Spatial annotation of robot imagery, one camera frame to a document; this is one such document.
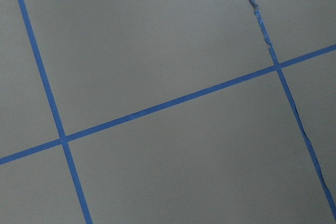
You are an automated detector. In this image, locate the straight blue tape strip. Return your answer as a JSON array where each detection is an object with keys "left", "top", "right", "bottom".
[{"left": 18, "top": 0, "right": 93, "bottom": 223}]

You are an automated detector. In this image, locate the torn blue tape strip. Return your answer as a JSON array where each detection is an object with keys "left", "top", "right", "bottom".
[{"left": 249, "top": 0, "right": 335, "bottom": 217}]

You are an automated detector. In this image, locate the horizontal blue tape strip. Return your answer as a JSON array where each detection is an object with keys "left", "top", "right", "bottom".
[{"left": 0, "top": 43, "right": 336, "bottom": 166}]

